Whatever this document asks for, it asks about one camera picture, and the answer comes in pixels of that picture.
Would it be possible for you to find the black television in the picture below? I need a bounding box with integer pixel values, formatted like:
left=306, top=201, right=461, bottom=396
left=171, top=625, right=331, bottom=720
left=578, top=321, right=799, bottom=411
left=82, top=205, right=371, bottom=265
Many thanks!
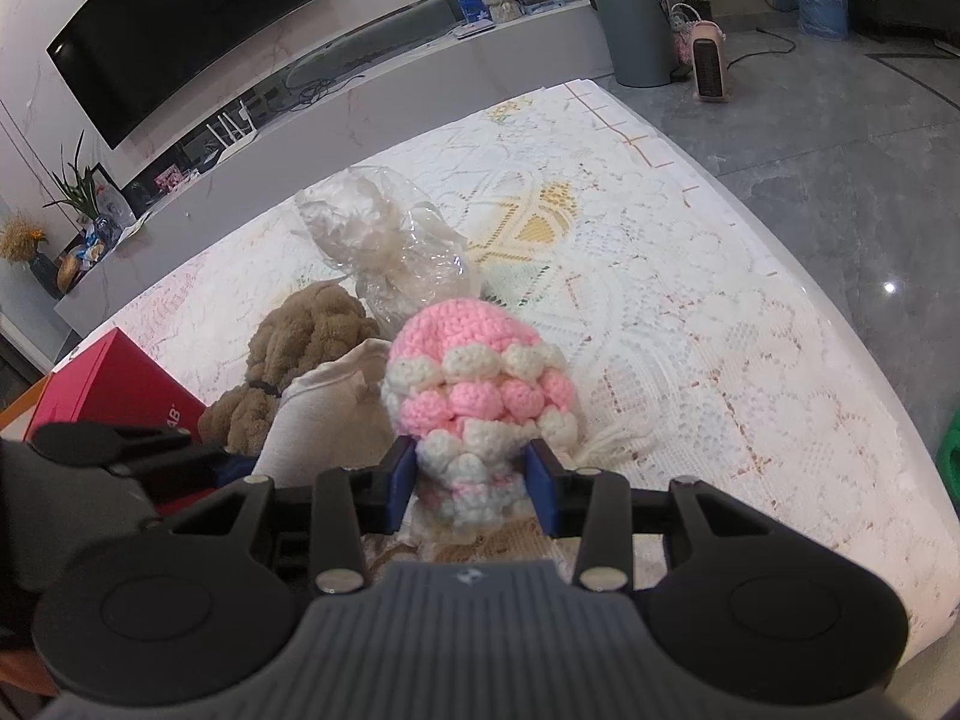
left=46, top=0, right=327, bottom=151

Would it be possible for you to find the green slipper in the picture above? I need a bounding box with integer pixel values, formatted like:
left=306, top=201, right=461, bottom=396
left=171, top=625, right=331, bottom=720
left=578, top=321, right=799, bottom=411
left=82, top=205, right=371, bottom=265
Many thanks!
left=936, top=409, right=960, bottom=505

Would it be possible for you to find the red box with clear window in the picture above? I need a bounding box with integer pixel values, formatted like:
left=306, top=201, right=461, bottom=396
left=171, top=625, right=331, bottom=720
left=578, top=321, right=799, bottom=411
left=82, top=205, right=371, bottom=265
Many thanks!
left=22, top=328, right=207, bottom=451

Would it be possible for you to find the black photo frame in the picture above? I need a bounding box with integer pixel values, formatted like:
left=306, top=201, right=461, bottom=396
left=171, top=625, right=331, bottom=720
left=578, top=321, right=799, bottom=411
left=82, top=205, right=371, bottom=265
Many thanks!
left=90, top=165, right=141, bottom=227

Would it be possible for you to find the black power cable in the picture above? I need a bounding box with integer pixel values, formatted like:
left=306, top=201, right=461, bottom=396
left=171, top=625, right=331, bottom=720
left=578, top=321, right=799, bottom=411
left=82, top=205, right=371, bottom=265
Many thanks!
left=727, top=28, right=801, bottom=66

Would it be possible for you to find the brown plush toy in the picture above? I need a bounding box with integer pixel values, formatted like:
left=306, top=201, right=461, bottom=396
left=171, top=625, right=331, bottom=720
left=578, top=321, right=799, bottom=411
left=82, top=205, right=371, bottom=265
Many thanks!
left=196, top=279, right=383, bottom=458

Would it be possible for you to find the white cloth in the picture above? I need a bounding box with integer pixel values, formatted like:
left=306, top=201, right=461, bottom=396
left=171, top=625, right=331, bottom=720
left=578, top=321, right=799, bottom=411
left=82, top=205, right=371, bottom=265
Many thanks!
left=259, top=337, right=402, bottom=485

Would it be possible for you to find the dark grey soundbar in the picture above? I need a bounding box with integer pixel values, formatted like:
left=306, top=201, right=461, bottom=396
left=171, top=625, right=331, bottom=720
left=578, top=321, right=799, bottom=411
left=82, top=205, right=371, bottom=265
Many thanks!
left=287, top=0, right=455, bottom=89

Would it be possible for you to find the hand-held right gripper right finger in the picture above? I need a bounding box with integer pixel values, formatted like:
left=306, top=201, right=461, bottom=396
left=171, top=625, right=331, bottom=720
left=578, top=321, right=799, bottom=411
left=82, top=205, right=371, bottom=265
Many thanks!
left=525, top=439, right=751, bottom=595

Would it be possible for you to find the pink woven basket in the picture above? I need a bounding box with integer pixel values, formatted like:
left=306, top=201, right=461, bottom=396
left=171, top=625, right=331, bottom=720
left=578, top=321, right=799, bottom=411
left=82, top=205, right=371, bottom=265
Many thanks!
left=671, top=4, right=710, bottom=65

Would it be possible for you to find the orange box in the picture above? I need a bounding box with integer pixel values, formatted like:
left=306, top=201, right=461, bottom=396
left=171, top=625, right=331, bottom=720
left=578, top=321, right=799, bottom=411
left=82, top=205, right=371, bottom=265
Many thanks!
left=21, top=373, right=55, bottom=440

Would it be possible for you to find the blue vase with dried flowers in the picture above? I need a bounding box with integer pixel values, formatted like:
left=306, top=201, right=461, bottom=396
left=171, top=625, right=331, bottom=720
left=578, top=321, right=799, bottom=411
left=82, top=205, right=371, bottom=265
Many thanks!
left=0, top=214, right=65, bottom=299

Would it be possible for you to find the small leafy plant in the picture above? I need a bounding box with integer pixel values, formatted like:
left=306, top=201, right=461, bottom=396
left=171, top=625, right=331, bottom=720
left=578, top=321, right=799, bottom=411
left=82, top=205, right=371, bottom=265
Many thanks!
left=45, top=131, right=106, bottom=220

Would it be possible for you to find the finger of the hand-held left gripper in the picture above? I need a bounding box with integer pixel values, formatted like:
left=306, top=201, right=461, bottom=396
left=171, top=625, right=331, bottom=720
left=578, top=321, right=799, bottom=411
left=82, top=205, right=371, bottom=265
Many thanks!
left=34, top=424, right=254, bottom=501

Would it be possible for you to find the grey trash bin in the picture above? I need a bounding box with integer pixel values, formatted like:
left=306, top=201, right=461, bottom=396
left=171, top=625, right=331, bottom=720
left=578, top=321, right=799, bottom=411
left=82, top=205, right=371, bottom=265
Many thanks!
left=590, top=0, right=674, bottom=89

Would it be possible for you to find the pink space heater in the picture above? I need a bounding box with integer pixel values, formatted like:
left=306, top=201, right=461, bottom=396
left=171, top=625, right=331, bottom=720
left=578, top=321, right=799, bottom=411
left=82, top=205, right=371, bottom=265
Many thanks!
left=688, top=21, right=732, bottom=104

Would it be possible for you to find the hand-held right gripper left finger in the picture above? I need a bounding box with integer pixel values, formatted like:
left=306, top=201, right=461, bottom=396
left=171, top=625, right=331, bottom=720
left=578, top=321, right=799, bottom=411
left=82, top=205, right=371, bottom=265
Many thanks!
left=176, top=439, right=417, bottom=595

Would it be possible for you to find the white router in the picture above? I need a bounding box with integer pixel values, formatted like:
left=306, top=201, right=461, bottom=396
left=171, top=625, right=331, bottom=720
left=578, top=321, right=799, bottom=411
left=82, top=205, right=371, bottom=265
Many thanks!
left=204, top=106, right=260, bottom=151

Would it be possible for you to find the pink and white crochet hat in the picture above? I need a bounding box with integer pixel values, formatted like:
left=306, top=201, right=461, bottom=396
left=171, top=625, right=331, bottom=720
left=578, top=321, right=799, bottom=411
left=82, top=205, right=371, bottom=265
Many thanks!
left=381, top=298, right=642, bottom=541

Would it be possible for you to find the white marble television console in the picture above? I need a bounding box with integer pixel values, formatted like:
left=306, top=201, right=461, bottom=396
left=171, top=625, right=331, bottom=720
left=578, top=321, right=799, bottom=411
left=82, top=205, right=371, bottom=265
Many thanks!
left=56, top=0, right=612, bottom=335

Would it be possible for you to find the clear plastic bag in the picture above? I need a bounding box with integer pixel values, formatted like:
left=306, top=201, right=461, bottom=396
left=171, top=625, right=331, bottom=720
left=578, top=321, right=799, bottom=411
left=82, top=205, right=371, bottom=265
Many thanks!
left=294, top=165, right=481, bottom=338

